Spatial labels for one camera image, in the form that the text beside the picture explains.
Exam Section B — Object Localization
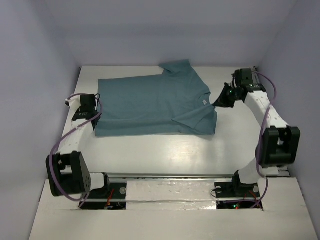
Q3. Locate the teal t-shirt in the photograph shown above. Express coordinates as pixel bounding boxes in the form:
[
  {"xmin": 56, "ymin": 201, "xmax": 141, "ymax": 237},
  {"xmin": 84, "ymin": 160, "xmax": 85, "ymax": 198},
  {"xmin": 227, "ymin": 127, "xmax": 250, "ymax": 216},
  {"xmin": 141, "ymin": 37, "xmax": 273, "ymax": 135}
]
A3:
[{"xmin": 95, "ymin": 60, "xmax": 218, "ymax": 137}]

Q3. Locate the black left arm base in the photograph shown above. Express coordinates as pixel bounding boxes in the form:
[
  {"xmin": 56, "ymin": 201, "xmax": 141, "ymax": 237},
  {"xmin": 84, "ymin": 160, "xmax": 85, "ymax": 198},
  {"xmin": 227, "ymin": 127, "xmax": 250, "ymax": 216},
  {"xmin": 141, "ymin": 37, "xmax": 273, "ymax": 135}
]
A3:
[{"xmin": 79, "ymin": 182, "xmax": 127, "ymax": 211}]

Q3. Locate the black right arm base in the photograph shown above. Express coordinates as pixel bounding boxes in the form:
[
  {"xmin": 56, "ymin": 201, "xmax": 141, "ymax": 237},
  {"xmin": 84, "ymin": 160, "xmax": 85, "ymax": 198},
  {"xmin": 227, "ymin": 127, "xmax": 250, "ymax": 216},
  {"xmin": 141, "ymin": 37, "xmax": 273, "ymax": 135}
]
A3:
[{"xmin": 210, "ymin": 182, "xmax": 263, "ymax": 210}]

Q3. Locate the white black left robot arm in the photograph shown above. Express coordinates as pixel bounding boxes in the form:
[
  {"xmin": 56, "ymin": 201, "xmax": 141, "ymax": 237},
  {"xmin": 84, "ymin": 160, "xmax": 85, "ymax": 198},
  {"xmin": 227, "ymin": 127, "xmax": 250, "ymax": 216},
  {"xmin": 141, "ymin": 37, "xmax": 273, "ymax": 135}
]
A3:
[{"xmin": 46, "ymin": 93, "xmax": 103, "ymax": 202}]

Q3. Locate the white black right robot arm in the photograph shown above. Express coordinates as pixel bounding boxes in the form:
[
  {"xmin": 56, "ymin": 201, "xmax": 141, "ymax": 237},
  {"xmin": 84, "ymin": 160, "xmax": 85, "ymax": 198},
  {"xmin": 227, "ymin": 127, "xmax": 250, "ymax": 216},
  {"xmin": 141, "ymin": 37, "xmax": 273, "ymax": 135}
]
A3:
[{"xmin": 213, "ymin": 68, "xmax": 301, "ymax": 197}]

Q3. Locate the white foam cover block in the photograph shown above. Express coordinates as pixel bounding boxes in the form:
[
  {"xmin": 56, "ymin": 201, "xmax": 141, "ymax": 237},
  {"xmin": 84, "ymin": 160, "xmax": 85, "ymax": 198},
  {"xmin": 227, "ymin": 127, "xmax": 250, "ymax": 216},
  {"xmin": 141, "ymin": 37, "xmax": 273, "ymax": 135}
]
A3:
[{"xmin": 125, "ymin": 180, "xmax": 217, "ymax": 211}]

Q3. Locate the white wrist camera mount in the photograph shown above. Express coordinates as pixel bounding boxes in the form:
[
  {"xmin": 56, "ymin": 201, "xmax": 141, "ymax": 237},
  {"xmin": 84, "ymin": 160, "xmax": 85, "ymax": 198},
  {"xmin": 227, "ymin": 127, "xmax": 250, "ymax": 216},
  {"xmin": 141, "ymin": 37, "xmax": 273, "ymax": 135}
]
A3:
[{"xmin": 64, "ymin": 96, "xmax": 81, "ymax": 108}]

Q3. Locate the aluminium front rail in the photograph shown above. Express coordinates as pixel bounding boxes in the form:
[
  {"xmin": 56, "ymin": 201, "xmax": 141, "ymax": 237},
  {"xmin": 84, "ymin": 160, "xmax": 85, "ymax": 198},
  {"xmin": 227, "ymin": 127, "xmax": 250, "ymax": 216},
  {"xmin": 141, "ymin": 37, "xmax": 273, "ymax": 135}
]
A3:
[{"xmin": 87, "ymin": 171, "xmax": 236, "ymax": 180}]

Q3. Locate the aluminium rail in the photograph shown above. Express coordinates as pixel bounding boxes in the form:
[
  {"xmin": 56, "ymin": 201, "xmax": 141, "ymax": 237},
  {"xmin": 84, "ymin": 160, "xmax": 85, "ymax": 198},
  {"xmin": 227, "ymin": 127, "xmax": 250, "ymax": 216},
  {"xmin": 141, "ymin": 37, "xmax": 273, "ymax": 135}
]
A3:
[
  {"xmin": 87, "ymin": 171, "xmax": 236, "ymax": 180},
  {"xmin": 276, "ymin": 66, "xmax": 291, "ymax": 177}
]

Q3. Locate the aluminium right side rail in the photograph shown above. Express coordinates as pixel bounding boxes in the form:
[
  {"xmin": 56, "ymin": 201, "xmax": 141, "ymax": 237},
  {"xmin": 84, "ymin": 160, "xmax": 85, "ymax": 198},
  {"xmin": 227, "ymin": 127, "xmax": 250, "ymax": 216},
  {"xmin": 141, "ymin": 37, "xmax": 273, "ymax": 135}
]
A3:
[{"xmin": 276, "ymin": 66, "xmax": 291, "ymax": 177}]

